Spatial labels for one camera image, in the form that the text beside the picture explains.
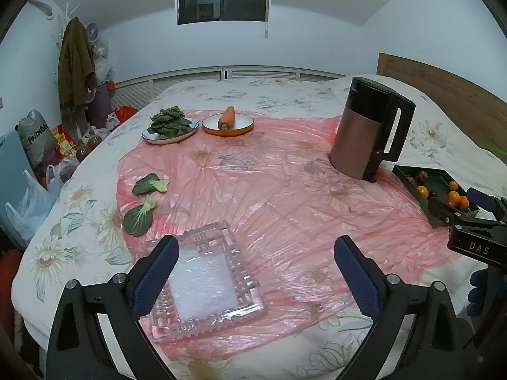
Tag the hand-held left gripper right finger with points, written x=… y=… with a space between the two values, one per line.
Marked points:
x=358 y=281

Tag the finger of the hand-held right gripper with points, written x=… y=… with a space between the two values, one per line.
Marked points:
x=481 y=200
x=443 y=211

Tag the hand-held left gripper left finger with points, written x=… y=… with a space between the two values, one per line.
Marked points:
x=156 y=281

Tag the orange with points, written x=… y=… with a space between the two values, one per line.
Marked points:
x=454 y=185
x=452 y=196
x=422 y=191
x=462 y=203

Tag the green tray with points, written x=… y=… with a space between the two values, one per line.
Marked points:
x=437 y=177

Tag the person's right hand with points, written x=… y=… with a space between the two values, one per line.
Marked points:
x=478 y=289

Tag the clear glass tray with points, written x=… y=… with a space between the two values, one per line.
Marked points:
x=206 y=285

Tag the bok choy leaf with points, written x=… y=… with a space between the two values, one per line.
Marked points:
x=136 y=221
x=144 y=185

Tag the copper and black kettle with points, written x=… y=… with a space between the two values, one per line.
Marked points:
x=356 y=142

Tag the wooden headboard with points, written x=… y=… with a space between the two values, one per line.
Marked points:
x=455 y=91

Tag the pink plastic sheet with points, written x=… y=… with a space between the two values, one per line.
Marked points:
x=277 y=190

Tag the white plate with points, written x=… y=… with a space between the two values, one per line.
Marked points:
x=158 y=139

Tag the small white plastic bag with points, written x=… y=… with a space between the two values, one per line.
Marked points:
x=59 y=174

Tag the red cloth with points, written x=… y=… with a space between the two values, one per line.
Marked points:
x=10 y=281

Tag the large white plastic bag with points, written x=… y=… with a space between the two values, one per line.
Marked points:
x=29 y=206

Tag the brown bottle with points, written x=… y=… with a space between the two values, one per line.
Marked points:
x=94 y=141
x=82 y=153

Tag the pile of green leaves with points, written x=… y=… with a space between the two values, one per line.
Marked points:
x=170 y=122

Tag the red and yellow packaging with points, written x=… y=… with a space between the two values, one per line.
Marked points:
x=65 y=142

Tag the red bag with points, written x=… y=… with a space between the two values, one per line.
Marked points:
x=124 y=113

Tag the carrot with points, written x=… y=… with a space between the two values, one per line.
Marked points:
x=227 y=118

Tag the orange plate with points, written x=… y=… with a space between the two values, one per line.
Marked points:
x=242 y=124

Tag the light blue board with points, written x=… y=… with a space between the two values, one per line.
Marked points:
x=14 y=166

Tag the purple bin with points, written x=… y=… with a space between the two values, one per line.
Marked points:
x=101 y=103

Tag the grey printed bag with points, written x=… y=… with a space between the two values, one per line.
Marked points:
x=35 y=134

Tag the white radiator cover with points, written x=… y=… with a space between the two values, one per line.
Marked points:
x=190 y=79

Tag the floral blanket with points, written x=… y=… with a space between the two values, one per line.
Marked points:
x=277 y=91

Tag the heap of clear plastic bags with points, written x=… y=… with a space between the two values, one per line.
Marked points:
x=103 y=59

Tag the brown coat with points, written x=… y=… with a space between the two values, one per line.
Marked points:
x=75 y=67

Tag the small white fan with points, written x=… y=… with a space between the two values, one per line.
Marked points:
x=92 y=31

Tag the white coat rack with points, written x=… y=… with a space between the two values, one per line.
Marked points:
x=65 y=12

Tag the white wall pipe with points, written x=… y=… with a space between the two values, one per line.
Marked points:
x=41 y=7

